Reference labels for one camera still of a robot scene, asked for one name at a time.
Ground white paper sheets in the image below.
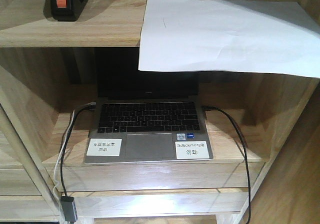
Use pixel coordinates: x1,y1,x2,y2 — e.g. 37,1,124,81
138,0,320,78

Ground black stapler with orange tab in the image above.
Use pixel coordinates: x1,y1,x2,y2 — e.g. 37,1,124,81
43,0,89,22

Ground grey laptop computer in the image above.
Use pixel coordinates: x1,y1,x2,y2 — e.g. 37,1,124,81
84,47,213,164

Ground wooden shelf unit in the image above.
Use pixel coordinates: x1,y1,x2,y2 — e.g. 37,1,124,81
0,0,320,223

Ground grey usb hub adapter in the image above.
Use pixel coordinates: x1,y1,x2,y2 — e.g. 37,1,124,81
60,196,78,223

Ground black cable right of laptop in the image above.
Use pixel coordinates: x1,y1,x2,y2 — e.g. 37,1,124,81
201,105,252,224

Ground black cable of laptop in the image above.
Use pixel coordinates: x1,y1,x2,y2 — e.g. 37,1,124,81
201,105,252,224
59,103,97,196

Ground black cable left of laptop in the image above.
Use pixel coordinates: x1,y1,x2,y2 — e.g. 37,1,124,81
59,103,97,196

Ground white cable left of laptop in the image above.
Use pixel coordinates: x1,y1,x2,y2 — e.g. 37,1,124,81
52,103,97,218

